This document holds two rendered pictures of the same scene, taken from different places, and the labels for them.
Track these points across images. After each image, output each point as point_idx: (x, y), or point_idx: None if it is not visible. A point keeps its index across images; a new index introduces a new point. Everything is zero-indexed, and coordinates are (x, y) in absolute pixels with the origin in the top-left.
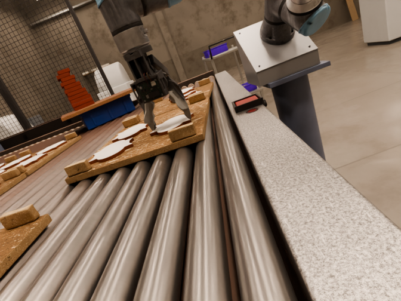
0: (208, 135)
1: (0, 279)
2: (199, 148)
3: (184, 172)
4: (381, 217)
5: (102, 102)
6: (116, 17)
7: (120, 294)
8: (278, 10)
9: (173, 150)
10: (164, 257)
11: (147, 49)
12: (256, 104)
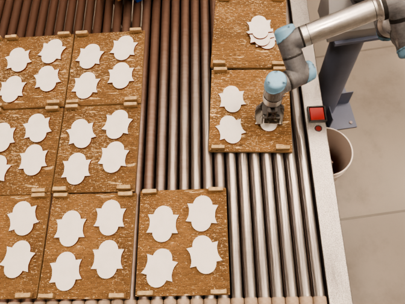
0: (292, 145)
1: None
2: (289, 161)
3: (284, 180)
4: (340, 231)
5: None
6: (274, 99)
7: (277, 234)
8: None
9: None
10: (288, 227)
11: (279, 105)
12: (322, 122)
